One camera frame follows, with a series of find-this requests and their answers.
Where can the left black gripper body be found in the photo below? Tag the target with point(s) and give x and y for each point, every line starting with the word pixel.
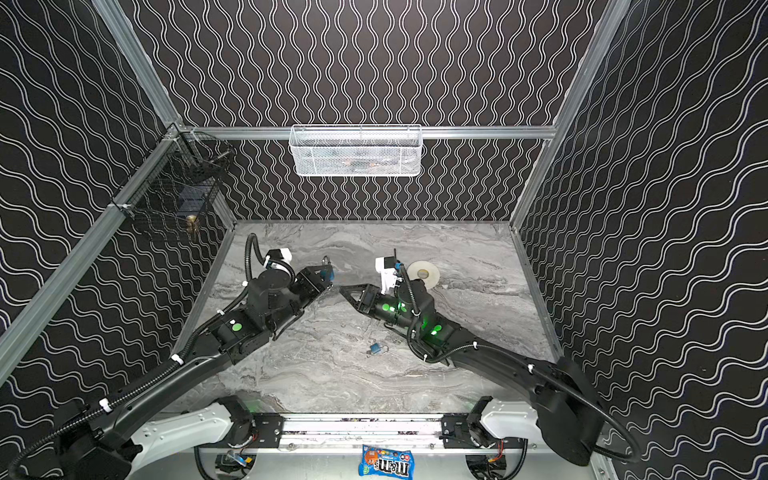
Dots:
pixel 312 281

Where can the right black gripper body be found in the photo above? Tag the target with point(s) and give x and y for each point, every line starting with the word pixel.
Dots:
pixel 366 298

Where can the large blue padlock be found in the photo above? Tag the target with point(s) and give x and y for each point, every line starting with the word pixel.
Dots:
pixel 327 270

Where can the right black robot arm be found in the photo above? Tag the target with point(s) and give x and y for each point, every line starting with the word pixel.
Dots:
pixel 570 417

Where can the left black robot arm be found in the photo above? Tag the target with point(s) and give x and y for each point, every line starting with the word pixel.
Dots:
pixel 96 440

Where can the white tape roll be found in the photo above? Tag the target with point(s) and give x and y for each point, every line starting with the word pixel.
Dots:
pixel 425 271

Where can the brass padlock in basket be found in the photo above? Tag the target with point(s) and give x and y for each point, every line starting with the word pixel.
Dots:
pixel 192 225

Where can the white mesh basket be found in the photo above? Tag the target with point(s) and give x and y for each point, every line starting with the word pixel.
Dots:
pixel 358 150

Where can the blue candy bag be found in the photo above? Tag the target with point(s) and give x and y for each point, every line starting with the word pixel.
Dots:
pixel 387 463

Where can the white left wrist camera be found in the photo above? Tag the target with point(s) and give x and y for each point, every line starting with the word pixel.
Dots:
pixel 278 254

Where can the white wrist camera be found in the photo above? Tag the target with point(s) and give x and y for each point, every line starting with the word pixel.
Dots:
pixel 388 269
pixel 278 254

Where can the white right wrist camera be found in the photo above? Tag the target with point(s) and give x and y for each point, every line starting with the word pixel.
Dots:
pixel 388 269

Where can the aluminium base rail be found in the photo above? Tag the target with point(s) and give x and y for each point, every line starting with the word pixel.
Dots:
pixel 212 427

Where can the black wire basket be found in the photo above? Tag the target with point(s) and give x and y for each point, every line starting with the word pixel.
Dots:
pixel 186 182

